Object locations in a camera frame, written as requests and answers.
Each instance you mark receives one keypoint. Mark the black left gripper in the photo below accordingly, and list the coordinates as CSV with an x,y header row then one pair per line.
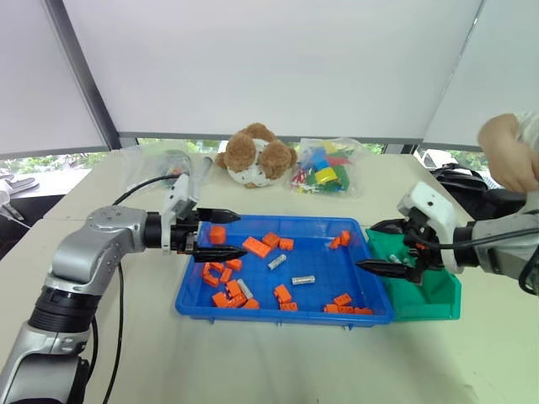
x,y
183,238

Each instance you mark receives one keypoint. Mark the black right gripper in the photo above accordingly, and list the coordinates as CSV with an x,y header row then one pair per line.
x,y
417,252

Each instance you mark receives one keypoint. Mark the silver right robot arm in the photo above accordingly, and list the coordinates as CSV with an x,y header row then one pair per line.
x,y
497,254

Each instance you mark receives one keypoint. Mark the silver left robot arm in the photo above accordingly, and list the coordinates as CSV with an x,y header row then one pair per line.
x,y
109,231

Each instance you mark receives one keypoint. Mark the clear bag of coloured blocks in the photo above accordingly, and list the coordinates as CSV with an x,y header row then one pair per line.
x,y
337,185

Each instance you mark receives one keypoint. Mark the orange cylinder toy block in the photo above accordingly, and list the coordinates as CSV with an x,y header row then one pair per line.
x,y
217,235

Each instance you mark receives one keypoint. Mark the orange toy building block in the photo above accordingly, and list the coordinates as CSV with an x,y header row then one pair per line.
x,y
251,304
218,266
238,301
233,288
271,239
226,274
331,308
347,310
234,264
289,306
220,299
335,242
207,275
343,299
282,293
286,243
345,237
364,311

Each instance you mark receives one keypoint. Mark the large orange flat block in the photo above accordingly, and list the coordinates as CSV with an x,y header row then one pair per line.
x,y
257,247

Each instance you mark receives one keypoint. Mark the green plastic bin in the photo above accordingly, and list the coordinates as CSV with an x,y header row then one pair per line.
x,y
425,290

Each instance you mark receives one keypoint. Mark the blue plastic tray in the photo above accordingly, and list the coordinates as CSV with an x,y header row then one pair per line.
x,y
313,261

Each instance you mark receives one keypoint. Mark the brown white plush toy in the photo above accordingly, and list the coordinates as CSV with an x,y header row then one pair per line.
x,y
248,153

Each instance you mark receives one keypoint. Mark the yellow toy block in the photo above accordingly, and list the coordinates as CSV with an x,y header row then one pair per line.
x,y
324,175

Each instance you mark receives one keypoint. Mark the clear plastic bag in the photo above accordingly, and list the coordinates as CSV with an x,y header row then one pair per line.
x,y
147,164

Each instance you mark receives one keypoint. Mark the black bag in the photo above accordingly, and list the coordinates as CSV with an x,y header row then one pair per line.
x,y
467,185

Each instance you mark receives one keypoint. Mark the white vehicle outside window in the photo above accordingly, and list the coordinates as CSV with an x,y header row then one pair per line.
x,y
436,158

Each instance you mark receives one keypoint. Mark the blue toy block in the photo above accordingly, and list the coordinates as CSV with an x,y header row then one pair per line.
x,y
321,162

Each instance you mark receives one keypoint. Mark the white sleeve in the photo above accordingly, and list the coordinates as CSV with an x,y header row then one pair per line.
x,y
529,122

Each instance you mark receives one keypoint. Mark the grey curved object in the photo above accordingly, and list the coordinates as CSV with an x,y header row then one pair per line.
x,y
19,184

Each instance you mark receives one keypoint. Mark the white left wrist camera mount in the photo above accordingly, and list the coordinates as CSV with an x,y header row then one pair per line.
x,y
179,198

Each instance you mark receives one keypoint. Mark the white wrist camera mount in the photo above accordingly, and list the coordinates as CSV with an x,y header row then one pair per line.
x,y
433,206
179,198

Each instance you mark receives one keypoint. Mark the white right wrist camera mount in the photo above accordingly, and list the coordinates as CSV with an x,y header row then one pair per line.
x,y
433,206

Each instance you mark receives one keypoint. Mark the dark window frame post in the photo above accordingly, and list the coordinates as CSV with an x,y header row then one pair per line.
x,y
80,71

